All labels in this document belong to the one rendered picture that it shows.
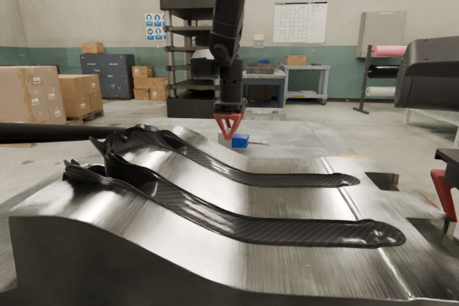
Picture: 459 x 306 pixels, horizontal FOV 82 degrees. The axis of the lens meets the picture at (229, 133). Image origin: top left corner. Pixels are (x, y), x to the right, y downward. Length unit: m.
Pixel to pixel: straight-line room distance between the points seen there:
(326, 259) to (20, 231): 0.23
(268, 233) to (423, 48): 0.23
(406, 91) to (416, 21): 7.03
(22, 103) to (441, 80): 3.88
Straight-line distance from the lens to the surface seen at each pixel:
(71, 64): 8.52
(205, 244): 0.24
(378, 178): 0.42
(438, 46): 0.32
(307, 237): 0.27
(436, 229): 0.34
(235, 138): 0.68
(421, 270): 0.26
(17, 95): 3.97
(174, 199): 0.27
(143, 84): 7.00
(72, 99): 4.72
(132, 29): 7.51
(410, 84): 0.31
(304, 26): 6.69
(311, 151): 0.73
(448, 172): 0.38
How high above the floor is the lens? 1.04
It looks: 16 degrees down
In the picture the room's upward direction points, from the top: straight up
